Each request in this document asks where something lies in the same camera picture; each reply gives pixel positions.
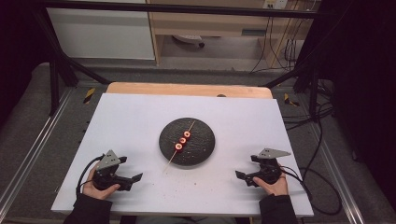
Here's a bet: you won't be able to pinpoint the black metal frame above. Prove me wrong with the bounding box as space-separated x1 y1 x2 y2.
31 0 325 117

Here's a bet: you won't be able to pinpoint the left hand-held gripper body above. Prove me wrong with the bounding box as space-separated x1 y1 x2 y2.
92 149 121 191

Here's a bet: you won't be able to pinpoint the light wooden desk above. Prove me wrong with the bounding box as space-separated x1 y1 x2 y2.
145 0 316 68

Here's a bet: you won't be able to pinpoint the bundle of black floor cables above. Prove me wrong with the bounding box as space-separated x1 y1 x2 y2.
281 78 335 132

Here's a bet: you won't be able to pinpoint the aluminium floor rail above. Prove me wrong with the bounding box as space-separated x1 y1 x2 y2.
0 88 76 216
306 119 367 224

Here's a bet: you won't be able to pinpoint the grey chair base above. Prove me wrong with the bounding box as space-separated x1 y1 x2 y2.
172 34 206 49

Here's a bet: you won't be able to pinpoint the thin bamboo skewer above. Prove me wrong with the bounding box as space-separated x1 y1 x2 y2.
162 119 197 174

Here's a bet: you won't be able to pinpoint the person's right hand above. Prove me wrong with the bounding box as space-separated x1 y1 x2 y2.
252 172 290 197

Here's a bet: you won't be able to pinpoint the round black stone plate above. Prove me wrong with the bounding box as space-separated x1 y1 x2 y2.
158 117 217 168

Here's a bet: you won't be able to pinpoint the person's left hand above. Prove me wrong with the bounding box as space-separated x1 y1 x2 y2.
81 162 121 201

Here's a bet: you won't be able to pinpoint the left hand-held gripper cable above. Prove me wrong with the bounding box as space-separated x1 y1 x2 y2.
75 153 106 200

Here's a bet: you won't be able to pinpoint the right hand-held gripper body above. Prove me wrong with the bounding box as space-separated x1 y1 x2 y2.
251 147 292 187

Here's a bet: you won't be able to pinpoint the white cabinet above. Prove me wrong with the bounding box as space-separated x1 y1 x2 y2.
46 7 156 61

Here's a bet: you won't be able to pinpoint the hand-held gripper cable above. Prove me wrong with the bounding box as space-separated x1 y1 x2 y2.
279 165 343 217
75 153 106 200

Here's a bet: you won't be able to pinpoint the white power strip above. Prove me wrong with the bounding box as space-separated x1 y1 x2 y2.
262 0 290 10

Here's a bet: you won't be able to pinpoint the wooden table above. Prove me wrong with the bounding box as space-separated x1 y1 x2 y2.
106 81 275 100

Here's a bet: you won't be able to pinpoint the right hand-held gripper cable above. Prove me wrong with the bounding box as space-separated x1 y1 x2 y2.
279 165 343 217

